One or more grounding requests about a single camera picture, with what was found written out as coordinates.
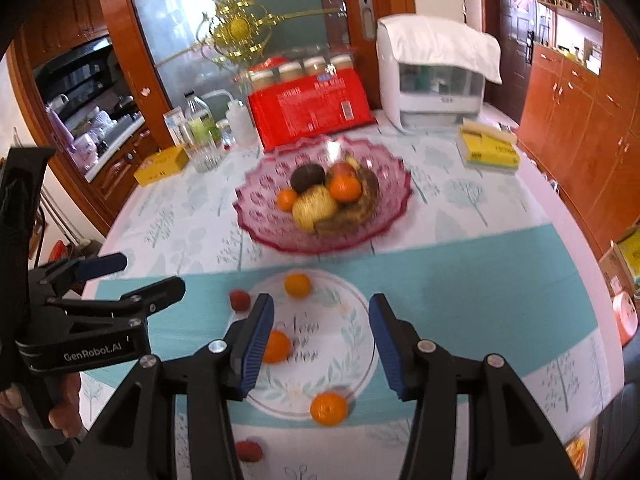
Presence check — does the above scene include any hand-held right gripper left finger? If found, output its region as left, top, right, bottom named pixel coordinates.
left=65, top=292, right=276, bottom=480

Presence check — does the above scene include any dark entrance door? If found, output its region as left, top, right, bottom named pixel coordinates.
left=494, top=0, right=540, bottom=126

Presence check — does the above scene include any yellow sponge pack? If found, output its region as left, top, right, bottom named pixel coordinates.
left=457, top=119, right=521, bottom=173

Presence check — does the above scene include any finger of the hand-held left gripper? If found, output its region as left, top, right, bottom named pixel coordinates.
left=29, top=252, right=129, bottom=292
left=45, top=276, right=187, bottom=322

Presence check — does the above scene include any clear glass cup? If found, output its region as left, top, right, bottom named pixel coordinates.
left=190, top=140, right=224, bottom=174

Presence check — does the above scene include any white squeeze bottle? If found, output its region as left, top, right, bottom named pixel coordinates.
left=227, top=101, right=257, bottom=147

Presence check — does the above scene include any person's left hand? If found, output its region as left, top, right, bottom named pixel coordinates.
left=0, top=374, right=84, bottom=441

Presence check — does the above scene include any metal door handle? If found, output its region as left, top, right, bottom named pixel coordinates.
left=357, top=0, right=377, bottom=42

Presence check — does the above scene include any small white carton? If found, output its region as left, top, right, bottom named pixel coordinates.
left=163, top=107, right=194, bottom=149

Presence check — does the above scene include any pink glass fruit bowl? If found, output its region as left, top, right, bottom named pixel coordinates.
left=232, top=135, right=413, bottom=256

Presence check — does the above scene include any yellow cardboard box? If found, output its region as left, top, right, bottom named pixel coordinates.
left=133, top=147, right=190, bottom=187

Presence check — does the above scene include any dark avocado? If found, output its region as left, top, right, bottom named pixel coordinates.
left=291, top=164, right=329, bottom=195

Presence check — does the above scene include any wooden wall cabinet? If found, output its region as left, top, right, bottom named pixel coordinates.
left=517, top=45, right=640, bottom=261

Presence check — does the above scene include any red plastic package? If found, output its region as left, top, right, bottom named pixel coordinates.
left=247, top=67, right=378, bottom=153

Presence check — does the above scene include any gold door ornament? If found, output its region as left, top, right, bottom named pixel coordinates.
left=195, top=0, right=341, bottom=71

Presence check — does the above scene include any white countertop appliance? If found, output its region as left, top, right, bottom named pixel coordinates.
left=376, top=15, right=503, bottom=131

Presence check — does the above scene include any pink round stool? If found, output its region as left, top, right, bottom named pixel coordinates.
left=611, top=292, right=640, bottom=347

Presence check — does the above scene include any white cloth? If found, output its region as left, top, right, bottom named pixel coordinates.
left=377, top=15, right=503, bottom=85

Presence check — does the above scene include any yellow floor box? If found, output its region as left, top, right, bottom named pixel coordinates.
left=599, top=227, right=640, bottom=301

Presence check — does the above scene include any clear plastic bottle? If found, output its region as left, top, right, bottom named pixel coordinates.
left=184, top=91, right=217, bottom=153

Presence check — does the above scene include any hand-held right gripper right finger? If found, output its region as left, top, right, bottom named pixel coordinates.
left=368, top=292, right=581, bottom=480

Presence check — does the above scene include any overripe brown banana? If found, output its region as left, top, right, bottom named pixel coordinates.
left=315, top=157, right=382, bottom=237

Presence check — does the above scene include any white leaf-print plate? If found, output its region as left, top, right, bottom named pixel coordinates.
left=227, top=269, right=379, bottom=418

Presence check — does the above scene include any yellow apple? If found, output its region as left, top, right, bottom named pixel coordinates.
left=291, top=185, right=340, bottom=233

